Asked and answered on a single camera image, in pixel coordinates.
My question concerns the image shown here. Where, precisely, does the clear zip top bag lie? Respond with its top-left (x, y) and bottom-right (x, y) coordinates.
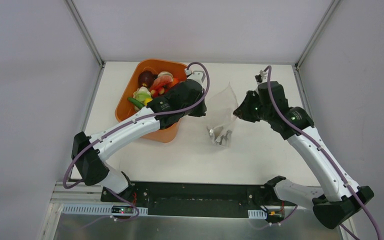
top-left (204, 84), bottom-right (239, 139)

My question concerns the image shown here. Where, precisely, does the white toy cauliflower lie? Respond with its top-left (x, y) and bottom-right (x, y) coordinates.
top-left (133, 86), bottom-right (152, 103)

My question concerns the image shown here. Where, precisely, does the grey toy fish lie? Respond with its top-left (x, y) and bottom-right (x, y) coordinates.
top-left (208, 127), bottom-right (232, 148)

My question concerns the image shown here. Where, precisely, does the yellow toy corn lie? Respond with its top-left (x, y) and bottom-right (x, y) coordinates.
top-left (143, 98), bottom-right (153, 106)

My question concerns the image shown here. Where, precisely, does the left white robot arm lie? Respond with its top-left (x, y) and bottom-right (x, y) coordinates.
top-left (71, 69), bottom-right (208, 203)

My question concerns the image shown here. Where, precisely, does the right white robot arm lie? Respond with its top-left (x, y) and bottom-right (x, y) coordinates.
top-left (233, 67), bottom-right (374, 229)

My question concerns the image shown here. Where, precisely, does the toy watermelon slice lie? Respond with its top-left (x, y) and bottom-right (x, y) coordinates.
top-left (149, 75), bottom-right (174, 93)

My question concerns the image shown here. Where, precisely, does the dark red toy apple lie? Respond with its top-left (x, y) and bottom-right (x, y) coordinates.
top-left (137, 70), bottom-right (155, 89)

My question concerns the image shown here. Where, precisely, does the green toy cucumber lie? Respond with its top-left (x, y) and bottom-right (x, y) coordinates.
top-left (127, 97), bottom-right (145, 111)

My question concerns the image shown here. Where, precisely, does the orange plastic bin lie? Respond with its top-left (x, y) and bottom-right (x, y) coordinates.
top-left (115, 59), bottom-right (187, 143)

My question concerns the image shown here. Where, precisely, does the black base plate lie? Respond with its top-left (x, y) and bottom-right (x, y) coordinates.
top-left (100, 181), bottom-right (296, 220)

